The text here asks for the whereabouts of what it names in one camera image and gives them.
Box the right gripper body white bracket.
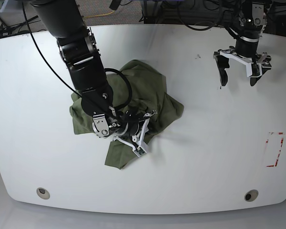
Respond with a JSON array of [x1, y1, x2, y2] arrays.
[[113, 110, 157, 157]]

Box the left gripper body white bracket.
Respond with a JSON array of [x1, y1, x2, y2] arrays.
[[213, 48, 272, 78]]

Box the olive green T-shirt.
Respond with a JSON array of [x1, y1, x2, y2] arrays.
[[69, 60, 184, 169]]

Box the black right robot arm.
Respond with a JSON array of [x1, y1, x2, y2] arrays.
[[29, 0, 156, 157]]

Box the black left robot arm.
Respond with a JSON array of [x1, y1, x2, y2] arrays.
[[214, 0, 273, 86]]

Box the red tape rectangle marking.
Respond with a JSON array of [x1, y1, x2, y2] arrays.
[[263, 132, 285, 167]]

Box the left table grommet hole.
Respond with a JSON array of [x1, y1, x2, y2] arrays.
[[36, 187, 50, 200]]

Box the table grommet hole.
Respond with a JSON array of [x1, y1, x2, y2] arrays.
[[244, 189, 259, 202], [36, 187, 50, 200]]

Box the right table grommet hole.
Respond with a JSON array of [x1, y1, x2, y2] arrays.
[[244, 189, 259, 202]]

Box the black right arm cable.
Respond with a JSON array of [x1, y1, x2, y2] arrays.
[[21, 0, 132, 113]]

